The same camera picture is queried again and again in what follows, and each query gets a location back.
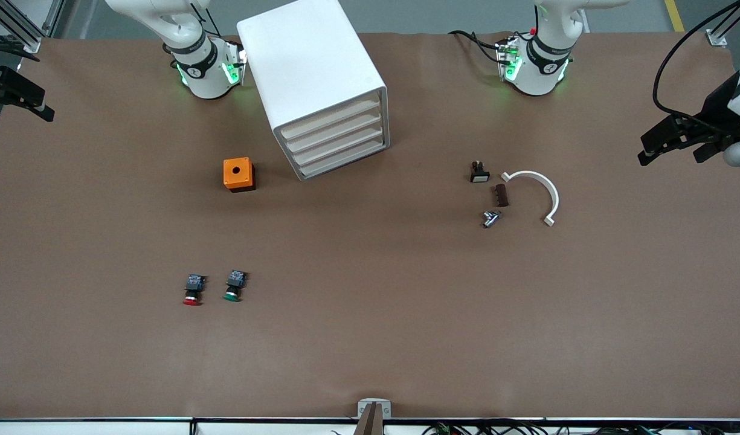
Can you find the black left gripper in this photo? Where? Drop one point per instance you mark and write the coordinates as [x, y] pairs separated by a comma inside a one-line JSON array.
[[716, 110]]

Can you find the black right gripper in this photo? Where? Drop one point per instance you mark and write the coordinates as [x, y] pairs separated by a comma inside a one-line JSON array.
[[1, 86]]

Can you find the red push button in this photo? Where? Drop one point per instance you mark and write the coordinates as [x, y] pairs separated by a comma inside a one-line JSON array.
[[193, 287]]

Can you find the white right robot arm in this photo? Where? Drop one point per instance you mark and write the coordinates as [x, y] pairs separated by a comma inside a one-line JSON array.
[[200, 72]]

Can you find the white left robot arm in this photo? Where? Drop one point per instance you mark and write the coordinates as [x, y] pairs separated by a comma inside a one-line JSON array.
[[539, 72]]

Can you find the green push button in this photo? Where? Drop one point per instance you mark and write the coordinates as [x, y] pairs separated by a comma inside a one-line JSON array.
[[234, 283]]

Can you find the brown terminal block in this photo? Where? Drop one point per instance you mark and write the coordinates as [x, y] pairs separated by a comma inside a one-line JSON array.
[[501, 196]]

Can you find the orange box with hole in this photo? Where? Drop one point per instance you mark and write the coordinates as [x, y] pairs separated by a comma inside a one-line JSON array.
[[229, 178]]

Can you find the brown table cover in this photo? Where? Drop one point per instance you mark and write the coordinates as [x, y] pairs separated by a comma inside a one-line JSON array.
[[370, 332]]

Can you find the aluminium frame profile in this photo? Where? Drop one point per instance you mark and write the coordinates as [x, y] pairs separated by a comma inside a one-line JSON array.
[[717, 37], [19, 33]]

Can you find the white curved plastic bracket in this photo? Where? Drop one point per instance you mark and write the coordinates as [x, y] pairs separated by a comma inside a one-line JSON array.
[[554, 198]]

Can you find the black switch with white face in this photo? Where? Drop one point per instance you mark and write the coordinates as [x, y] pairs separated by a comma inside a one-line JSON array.
[[479, 176]]

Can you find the silver metal switch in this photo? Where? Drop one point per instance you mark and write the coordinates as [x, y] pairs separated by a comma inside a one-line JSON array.
[[490, 219]]

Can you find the white table edge rail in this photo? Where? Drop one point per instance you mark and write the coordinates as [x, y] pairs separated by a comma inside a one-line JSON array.
[[104, 426]]

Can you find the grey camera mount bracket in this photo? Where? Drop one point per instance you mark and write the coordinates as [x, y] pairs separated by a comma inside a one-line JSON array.
[[374, 417]]

